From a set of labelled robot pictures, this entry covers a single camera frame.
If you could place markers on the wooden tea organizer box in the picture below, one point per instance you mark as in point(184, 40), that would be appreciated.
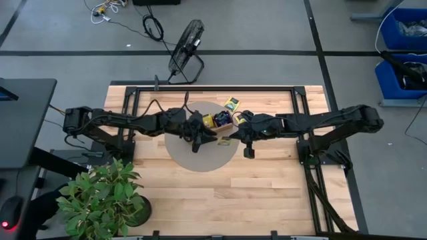
point(227, 127)

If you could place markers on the grey metal stand base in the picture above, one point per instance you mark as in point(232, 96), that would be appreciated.
point(367, 17)

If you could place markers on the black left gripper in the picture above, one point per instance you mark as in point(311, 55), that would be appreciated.
point(195, 130)

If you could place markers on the dark blue blackcurrant tea bag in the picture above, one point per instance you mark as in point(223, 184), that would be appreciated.
point(218, 117)
point(226, 118)

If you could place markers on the green leafy plant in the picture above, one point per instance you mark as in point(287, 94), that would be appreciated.
point(100, 196)

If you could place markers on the black equipment case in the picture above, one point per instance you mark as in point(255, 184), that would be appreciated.
point(156, 2)

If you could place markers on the black floor fan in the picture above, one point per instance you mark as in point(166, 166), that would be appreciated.
point(187, 40)

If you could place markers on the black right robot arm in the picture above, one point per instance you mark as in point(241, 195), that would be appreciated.
point(317, 121)

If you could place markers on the black desk monitor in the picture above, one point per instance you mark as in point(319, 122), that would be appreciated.
point(6, 94)

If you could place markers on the green yellow lemon tea bag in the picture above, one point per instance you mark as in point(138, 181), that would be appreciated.
point(240, 119)
point(224, 141)
point(232, 104)

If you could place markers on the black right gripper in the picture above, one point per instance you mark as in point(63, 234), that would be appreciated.
point(250, 131)

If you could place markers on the black table clamp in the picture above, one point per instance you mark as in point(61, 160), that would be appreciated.
point(274, 235)
point(155, 235)

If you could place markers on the person's leg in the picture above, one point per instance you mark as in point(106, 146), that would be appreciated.
point(43, 213)

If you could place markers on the round grey table mat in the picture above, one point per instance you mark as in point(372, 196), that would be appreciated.
point(200, 160)

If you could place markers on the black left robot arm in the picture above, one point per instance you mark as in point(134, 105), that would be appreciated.
point(110, 118)

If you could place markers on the blue storage bin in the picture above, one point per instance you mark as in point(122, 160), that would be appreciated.
point(387, 83)
point(390, 33)

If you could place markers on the black plant pot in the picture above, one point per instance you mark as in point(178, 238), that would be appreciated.
point(145, 213)

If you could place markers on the black desk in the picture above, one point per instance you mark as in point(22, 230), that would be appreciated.
point(23, 123)
point(20, 180)

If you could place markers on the black computer mouse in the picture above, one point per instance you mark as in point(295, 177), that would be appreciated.
point(11, 210)

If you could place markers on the black bar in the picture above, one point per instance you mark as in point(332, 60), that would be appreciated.
point(397, 65)

